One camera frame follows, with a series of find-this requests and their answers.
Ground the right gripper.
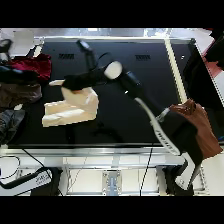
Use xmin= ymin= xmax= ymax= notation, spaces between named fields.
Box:
xmin=61 ymin=74 xmax=90 ymax=92

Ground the cream garment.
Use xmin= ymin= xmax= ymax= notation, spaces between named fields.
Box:
xmin=41 ymin=79 xmax=100 ymax=128

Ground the red garment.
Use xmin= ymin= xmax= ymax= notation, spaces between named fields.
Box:
xmin=8 ymin=53 xmax=53 ymax=83

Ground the black garment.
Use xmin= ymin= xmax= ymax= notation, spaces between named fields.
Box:
xmin=0 ymin=64 xmax=39 ymax=85

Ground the dark grey garment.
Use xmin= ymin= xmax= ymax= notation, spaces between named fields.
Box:
xmin=0 ymin=108 xmax=26 ymax=146

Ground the rust brown garment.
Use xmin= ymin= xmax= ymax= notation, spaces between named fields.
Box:
xmin=168 ymin=98 xmax=224 ymax=160

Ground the silver frame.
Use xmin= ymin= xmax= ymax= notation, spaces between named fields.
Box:
xmin=0 ymin=143 xmax=224 ymax=197

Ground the black cable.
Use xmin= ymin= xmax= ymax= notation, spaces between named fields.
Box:
xmin=0 ymin=154 xmax=22 ymax=181
xmin=139 ymin=146 xmax=155 ymax=197

